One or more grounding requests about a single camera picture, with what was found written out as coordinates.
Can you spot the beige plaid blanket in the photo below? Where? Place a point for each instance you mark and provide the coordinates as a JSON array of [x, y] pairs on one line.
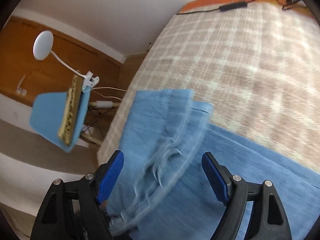
[[225, 55]]

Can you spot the white clip lamp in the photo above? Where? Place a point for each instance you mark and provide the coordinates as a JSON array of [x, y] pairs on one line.
[[43, 44]]

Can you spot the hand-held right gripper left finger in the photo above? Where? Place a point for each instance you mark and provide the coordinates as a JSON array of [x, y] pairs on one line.
[[110, 177]]

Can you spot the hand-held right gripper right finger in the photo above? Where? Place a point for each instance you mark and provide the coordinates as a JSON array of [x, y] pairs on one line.
[[215, 177]]

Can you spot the light blue denim pants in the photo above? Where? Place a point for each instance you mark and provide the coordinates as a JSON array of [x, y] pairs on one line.
[[175, 120]]

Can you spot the blue cloth cover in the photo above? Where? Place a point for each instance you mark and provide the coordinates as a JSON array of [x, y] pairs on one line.
[[47, 115]]

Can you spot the white power adapter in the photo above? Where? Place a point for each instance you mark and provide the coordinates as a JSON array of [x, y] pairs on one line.
[[105, 103]]

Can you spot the woven wicker chair back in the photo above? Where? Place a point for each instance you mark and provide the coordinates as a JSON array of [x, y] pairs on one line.
[[71, 105]]

